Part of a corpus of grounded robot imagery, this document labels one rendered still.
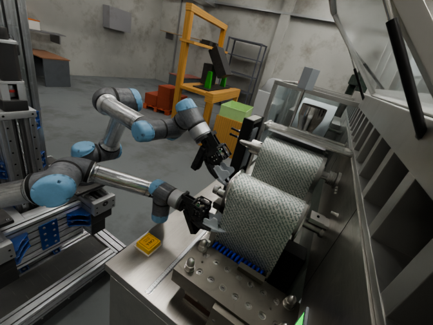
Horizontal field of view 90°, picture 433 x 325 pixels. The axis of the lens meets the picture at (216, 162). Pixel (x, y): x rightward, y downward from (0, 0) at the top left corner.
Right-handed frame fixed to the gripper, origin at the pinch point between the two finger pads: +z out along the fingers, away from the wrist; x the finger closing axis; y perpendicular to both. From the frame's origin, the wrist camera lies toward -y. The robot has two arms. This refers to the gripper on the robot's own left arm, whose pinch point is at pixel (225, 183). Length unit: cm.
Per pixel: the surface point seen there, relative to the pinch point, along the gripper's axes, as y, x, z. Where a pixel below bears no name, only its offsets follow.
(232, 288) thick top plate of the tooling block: -3.4, -21.2, 28.1
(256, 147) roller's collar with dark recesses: 10.0, 20.5, -5.5
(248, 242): 1.0, -7.9, 21.5
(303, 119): 24, 65, -4
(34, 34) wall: -484, 276, -545
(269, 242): 8.7, -7.9, 23.1
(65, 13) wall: -432, 358, -587
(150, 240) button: -36.2, -16.7, 5.2
